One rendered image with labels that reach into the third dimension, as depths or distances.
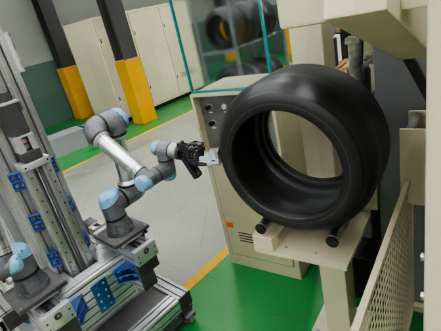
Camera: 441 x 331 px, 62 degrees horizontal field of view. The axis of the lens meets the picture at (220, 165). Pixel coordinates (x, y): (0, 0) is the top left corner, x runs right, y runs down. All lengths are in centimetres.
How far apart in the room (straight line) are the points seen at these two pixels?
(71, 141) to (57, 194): 475
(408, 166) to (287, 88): 55
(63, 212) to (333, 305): 146
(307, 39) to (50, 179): 132
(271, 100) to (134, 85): 590
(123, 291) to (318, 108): 151
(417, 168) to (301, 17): 83
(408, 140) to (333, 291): 94
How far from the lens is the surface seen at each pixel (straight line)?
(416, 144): 142
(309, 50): 148
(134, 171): 168
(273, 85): 118
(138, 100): 701
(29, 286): 191
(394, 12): 69
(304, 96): 113
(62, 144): 665
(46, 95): 943
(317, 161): 162
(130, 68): 695
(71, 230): 203
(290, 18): 81
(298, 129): 224
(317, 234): 154
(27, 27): 945
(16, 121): 184
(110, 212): 200
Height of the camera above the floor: 171
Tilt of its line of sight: 23 degrees down
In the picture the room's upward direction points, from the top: 13 degrees counter-clockwise
